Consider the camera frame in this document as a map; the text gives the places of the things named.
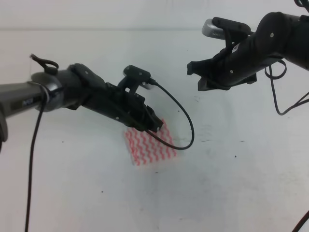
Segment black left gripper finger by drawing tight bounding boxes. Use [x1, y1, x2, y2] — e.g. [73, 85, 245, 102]
[147, 106, 163, 132]

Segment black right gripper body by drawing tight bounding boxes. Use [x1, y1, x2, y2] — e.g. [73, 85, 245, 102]
[205, 36, 282, 89]

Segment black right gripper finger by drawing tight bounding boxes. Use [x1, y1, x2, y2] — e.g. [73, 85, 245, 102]
[197, 77, 229, 91]
[186, 59, 217, 75]

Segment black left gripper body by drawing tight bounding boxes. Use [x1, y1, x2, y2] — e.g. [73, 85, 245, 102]
[82, 83, 155, 131]

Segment pink white wavy striped towel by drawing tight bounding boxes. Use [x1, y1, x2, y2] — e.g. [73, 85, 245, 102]
[124, 128, 177, 166]

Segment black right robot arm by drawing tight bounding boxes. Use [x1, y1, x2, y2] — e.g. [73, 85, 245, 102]
[187, 12, 309, 91]

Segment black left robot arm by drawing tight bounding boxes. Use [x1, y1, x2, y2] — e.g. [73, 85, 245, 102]
[0, 54, 163, 143]

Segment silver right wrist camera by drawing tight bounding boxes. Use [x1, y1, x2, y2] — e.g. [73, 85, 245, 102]
[201, 16, 253, 50]

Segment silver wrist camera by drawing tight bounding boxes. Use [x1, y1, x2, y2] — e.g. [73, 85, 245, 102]
[118, 65, 156, 94]
[201, 16, 253, 50]

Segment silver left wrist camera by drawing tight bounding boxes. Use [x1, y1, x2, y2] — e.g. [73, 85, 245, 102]
[118, 65, 156, 94]

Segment black left camera cable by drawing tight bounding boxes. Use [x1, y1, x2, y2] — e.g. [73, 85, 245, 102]
[24, 81, 195, 232]

